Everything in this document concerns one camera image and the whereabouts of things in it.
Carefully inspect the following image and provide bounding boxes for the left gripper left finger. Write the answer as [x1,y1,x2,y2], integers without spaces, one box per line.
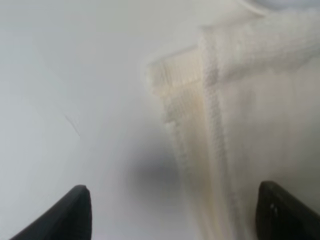
[12,185,92,240]

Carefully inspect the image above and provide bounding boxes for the cream white towel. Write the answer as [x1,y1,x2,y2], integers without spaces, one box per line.
[148,9,320,240]

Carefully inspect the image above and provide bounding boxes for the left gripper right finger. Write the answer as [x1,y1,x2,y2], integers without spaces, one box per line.
[255,181,320,240]

